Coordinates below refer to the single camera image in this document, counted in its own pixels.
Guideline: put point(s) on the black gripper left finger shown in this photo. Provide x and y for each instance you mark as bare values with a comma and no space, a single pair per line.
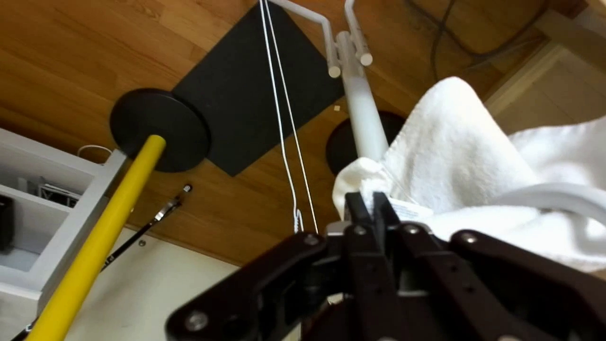
265,276

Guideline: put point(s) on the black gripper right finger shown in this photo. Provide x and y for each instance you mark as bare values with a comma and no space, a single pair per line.
479,284

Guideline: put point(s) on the white towel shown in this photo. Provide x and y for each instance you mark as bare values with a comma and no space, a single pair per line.
454,138

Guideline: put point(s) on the yellow black barrier stand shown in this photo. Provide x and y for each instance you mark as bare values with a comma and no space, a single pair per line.
95,246

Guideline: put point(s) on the white coat stand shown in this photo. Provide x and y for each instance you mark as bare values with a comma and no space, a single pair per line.
362,106

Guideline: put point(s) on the thin black metal rod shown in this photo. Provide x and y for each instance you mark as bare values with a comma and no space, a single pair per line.
161,212

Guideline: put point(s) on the black floor mat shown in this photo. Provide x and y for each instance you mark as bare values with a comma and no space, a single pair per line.
252,94

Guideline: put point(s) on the white shelf unit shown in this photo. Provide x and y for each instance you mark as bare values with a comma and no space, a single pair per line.
95,189

